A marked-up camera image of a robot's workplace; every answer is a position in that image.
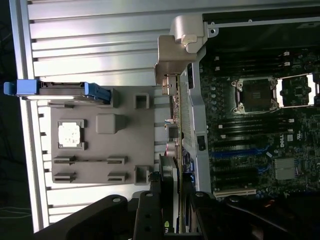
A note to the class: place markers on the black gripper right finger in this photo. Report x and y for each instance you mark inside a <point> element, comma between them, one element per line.
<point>207,220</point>

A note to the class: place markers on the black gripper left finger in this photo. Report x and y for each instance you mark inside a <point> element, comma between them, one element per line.
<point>147,220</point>

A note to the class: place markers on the white expansion slot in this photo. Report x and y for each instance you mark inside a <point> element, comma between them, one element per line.
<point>235,193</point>

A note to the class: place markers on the grey parts rack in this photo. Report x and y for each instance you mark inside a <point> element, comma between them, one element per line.
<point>130,150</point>

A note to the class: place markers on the long blue expansion slot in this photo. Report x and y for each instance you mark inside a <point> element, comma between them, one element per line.
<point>237,152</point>

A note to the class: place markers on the silver chipset heat sink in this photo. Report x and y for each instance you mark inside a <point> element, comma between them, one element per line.
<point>285,168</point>

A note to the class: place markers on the open PC case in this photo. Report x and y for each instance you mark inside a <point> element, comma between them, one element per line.
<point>200,112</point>

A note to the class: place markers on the silver CPU chip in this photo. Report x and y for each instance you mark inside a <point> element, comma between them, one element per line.
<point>69,134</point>

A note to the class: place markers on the green Dell motherboard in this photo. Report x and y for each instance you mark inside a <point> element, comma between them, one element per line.
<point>307,155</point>

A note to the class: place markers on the CPU socket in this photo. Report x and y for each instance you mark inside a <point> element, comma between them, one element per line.
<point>255,95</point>

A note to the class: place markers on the open metal socket cover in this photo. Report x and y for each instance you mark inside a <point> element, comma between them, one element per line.
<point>295,91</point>

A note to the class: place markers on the hard drive with blue caddy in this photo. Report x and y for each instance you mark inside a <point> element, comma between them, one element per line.
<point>11,87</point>

